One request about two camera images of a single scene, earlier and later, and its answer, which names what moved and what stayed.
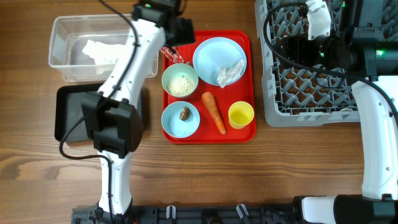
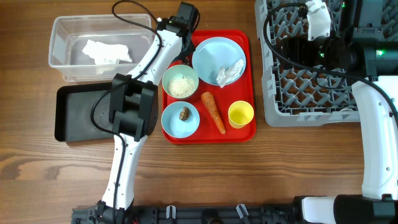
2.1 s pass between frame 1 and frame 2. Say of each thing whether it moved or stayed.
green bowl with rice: stayed
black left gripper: moved
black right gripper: stayed
